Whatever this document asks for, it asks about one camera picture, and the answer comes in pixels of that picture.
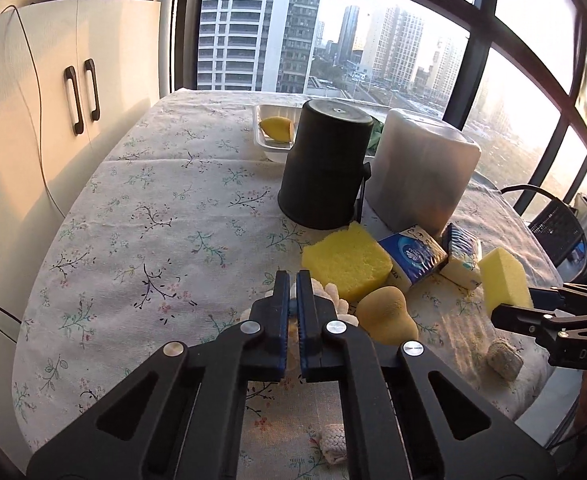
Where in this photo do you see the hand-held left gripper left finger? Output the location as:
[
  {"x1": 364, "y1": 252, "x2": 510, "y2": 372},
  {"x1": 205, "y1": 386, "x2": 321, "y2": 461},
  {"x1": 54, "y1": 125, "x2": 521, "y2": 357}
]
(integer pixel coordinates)
[{"x1": 26, "y1": 270, "x2": 292, "y2": 480}]

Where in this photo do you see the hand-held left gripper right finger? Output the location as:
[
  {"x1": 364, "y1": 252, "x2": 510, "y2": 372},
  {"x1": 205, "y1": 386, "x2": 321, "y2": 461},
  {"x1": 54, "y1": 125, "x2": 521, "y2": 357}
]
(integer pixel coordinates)
[{"x1": 296, "y1": 270, "x2": 559, "y2": 480}]

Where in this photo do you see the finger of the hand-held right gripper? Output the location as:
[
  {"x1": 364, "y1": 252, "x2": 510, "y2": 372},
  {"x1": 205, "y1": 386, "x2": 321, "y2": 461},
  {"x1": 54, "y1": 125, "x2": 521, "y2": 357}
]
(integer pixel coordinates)
[
  {"x1": 529, "y1": 283, "x2": 587, "y2": 311},
  {"x1": 491, "y1": 304, "x2": 564, "y2": 337}
]

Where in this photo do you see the white bobbly scrunchie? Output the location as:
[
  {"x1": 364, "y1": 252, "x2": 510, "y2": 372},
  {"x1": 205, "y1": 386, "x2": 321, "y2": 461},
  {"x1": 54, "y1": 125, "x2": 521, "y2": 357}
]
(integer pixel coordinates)
[{"x1": 241, "y1": 280, "x2": 360, "y2": 328}]

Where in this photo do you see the grey knit pad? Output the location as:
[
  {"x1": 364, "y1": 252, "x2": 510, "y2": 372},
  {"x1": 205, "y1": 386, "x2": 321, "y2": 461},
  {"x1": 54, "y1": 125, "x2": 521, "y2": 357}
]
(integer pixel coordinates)
[{"x1": 487, "y1": 338, "x2": 523, "y2": 380}]

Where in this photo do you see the small yellow sponge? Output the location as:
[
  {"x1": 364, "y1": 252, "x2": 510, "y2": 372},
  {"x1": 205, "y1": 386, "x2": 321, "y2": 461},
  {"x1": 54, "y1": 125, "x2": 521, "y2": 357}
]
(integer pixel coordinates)
[{"x1": 477, "y1": 247, "x2": 535, "y2": 317}]

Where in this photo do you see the large yellow sponge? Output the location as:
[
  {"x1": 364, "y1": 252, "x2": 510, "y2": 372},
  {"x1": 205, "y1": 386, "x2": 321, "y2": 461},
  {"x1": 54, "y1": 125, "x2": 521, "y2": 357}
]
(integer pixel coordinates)
[{"x1": 301, "y1": 230, "x2": 394, "y2": 304}]

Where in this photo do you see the small striped tissue pack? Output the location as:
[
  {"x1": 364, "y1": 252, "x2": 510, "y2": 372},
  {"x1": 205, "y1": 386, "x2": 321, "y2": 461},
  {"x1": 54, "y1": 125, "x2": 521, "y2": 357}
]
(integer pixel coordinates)
[{"x1": 441, "y1": 223, "x2": 483, "y2": 291}]

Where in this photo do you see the beige makeup sponge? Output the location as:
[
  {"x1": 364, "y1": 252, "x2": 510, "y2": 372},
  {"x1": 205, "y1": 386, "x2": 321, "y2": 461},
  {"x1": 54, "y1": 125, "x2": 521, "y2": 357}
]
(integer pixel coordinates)
[{"x1": 356, "y1": 286, "x2": 419, "y2": 345}]

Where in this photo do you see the blue tissue pack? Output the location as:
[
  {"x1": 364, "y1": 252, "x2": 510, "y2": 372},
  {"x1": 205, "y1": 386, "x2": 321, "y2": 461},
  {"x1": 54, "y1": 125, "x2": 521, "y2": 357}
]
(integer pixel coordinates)
[{"x1": 377, "y1": 226, "x2": 448, "y2": 287}]

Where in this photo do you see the white foam tray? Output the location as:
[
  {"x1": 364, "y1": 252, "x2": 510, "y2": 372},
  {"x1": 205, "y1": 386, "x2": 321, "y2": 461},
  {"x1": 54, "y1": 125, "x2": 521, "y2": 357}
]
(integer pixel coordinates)
[{"x1": 252, "y1": 104, "x2": 375, "y2": 164}]

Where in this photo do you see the green scrunchie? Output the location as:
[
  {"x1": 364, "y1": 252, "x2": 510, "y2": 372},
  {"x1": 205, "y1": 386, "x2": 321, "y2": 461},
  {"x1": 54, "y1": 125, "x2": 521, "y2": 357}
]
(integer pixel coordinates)
[{"x1": 367, "y1": 117, "x2": 387, "y2": 154}]

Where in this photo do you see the black mesh chair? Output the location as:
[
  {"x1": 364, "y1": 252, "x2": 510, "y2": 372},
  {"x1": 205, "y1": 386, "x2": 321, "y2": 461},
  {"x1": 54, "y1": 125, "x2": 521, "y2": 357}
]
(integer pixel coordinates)
[{"x1": 500, "y1": 185, "x2": 587, "y2": 281}]

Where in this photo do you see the white knit cloth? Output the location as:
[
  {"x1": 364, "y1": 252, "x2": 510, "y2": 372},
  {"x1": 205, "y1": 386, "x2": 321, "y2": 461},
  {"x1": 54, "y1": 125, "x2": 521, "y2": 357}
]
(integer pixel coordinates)
[{"x1": 318, "y1": 423, "x2": 349, "y2": 463}]

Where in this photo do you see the black plastic bucket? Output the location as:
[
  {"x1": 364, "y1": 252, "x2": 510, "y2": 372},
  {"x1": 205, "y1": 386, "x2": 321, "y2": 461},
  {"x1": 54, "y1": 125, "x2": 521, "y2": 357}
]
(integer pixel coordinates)
[{"x1": 278, "y1": 100, "x2": 375, "y2": 230}]

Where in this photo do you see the translucent white bucket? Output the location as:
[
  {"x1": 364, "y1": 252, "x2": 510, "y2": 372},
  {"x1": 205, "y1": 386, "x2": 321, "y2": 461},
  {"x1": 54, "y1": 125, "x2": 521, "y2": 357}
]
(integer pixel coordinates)
[{"x1": 366, "y1": 108, "x2": 482, "y2": 234}]

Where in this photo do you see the white high-rise building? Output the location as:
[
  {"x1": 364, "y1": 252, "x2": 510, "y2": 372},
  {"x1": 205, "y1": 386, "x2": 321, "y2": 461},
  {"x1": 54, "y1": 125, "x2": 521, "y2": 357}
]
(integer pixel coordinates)
[{"x1": 198, "y1": 0, "x2": 295, "y2": 92}]

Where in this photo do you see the white cabinet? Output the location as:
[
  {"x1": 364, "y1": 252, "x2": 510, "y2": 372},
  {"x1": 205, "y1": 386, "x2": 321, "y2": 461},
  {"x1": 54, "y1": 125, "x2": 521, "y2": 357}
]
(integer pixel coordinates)
[{"x1": 0, "y1": 0, "x2": 162, "y2": 458}]

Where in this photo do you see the black window frame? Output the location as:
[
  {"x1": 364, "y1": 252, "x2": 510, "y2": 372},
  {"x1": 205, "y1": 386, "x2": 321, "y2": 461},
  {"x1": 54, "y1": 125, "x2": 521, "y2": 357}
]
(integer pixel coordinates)
[{"x1": 166, "y1": 0, "x2": 587, "y2": 221}]

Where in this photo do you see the black cabinet handle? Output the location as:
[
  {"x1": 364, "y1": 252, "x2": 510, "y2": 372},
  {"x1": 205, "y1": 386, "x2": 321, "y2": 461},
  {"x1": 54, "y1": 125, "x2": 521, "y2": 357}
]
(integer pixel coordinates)
[
  {"x1": 64, "y1": 66, "x2": 85, "y2": 136},
  {"x1": 83, "y1": 58, "x2": 101, "y2": 122}
]

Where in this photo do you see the thin cable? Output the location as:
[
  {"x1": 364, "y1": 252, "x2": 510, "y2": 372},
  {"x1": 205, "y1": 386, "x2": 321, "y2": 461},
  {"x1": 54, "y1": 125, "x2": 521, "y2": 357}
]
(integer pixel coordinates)
[{"x1": 2, "y1": 5, "x2": 67, "y2": 217}]

